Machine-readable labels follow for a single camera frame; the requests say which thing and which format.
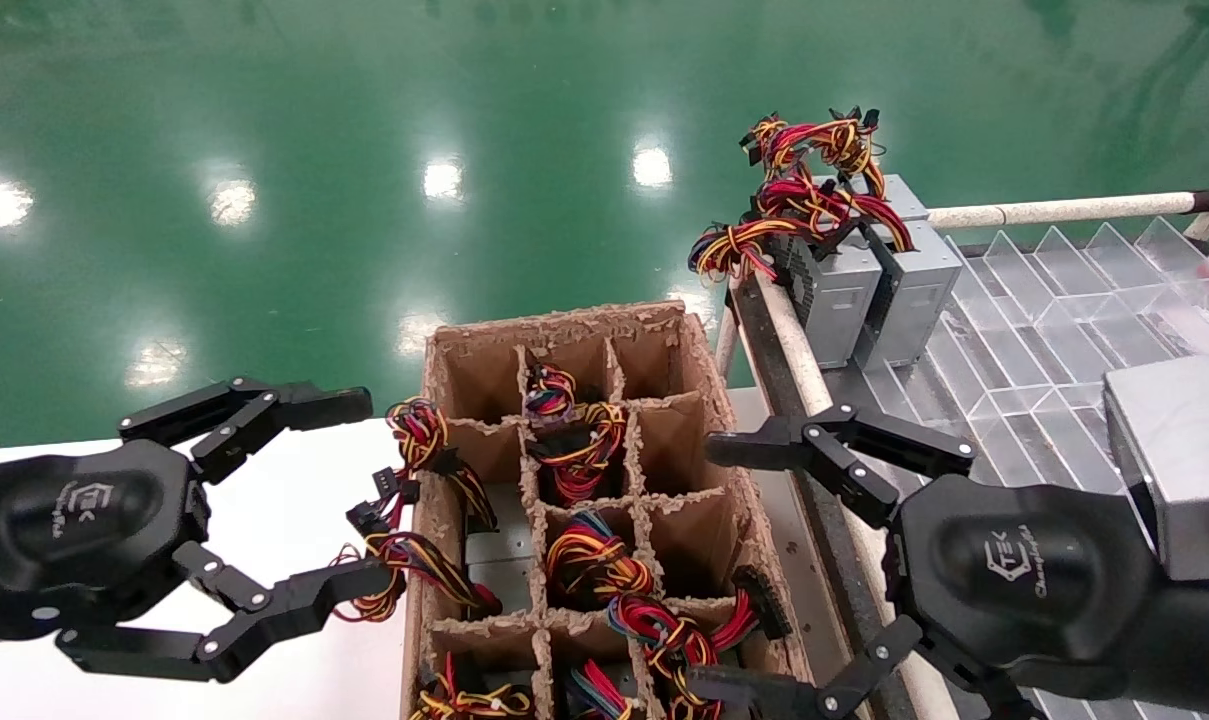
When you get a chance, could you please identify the grey power supply with wires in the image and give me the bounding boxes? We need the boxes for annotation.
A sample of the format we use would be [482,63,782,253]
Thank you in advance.
[564,658,633,720]
[524,362,581,417]
[384,397,537,559]
[327,468,537,623]
[526,402,631,503]
[409,650,537,720]
[752,170,965,373]
[812,103,932,226]
[544,508,657,609]
[742,112,845,196]
[689,215,885,369]
[607,563,793,720]

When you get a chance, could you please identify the brown cardboard divider box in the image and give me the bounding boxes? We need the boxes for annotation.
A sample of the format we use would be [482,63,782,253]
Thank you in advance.
[401,300,833,720]

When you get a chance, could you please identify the transparent plastic divider tray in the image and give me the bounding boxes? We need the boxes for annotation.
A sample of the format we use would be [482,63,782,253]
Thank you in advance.
[826,215,1209,720]

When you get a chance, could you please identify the white rack cross pipe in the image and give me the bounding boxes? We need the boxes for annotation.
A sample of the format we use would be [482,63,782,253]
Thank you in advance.
[927,190,1200,231]

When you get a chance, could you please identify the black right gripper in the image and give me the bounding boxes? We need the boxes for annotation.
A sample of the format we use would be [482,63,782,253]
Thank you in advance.
[686,400,1209,720]

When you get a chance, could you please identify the long white rack pipe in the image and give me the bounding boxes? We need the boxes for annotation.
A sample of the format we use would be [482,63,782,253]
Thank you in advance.
[752,262,965,720]

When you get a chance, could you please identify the black rack rail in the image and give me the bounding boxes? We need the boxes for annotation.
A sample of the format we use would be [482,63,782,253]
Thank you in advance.
[732,272,920,720]

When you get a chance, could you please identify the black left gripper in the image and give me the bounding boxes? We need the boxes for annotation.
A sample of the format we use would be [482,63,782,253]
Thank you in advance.
[0,378,397,685]

